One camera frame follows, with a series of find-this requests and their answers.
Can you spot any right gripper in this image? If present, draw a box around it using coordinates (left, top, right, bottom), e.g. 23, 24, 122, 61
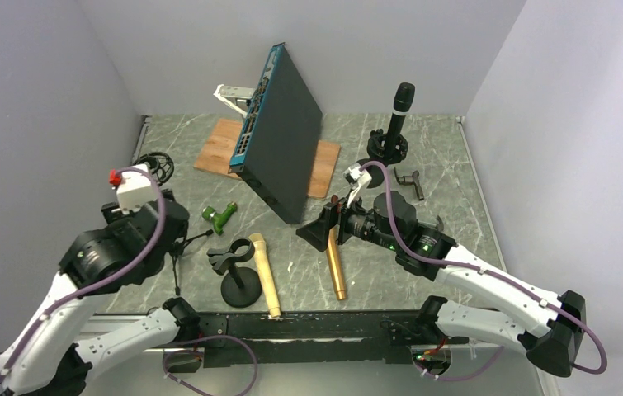
296, 187, 401, 252

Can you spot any dark gold microphone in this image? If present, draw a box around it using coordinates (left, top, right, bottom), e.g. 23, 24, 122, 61
326, 229, 347, 300

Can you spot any light gold microphone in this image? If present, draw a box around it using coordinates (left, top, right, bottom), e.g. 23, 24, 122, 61
249, 233, 281, 319

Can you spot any black round-base mic stand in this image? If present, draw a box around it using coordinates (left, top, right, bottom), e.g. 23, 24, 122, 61
206, 238, 262, 309

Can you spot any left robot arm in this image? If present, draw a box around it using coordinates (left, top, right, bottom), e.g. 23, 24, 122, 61
0, 196, 201, 395

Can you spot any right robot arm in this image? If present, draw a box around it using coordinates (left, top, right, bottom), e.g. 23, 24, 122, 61
296, 191, 586, 378

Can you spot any black round-base stand rear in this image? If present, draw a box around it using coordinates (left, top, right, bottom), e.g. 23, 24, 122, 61
366, 129, 408, 167

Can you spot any black microphone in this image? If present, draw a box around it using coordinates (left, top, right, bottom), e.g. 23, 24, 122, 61
386, 82, 415, 148

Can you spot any green plastic tap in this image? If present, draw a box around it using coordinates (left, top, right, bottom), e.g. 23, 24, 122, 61
201, 202, 238, 235

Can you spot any wooden board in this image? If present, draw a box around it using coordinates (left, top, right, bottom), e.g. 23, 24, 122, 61
194, 119, 341, 200

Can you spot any dark metal tap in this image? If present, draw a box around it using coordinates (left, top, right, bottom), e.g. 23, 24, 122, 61
393, 167, 425, 201

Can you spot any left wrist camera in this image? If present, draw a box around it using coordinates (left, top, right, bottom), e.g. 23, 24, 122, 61
109, 163, 157, 215

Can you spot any black tripod shock-mount stand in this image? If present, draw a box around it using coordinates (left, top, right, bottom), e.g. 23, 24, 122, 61
132, 151, 214, 297

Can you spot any blue network switch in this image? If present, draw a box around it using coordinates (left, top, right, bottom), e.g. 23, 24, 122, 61
229, 43, 323, 224

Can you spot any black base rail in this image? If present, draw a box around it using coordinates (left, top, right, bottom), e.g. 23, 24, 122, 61
199, 309, 448, 368

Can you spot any white bracket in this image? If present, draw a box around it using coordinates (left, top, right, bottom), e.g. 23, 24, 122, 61
213, 84, 254, 119

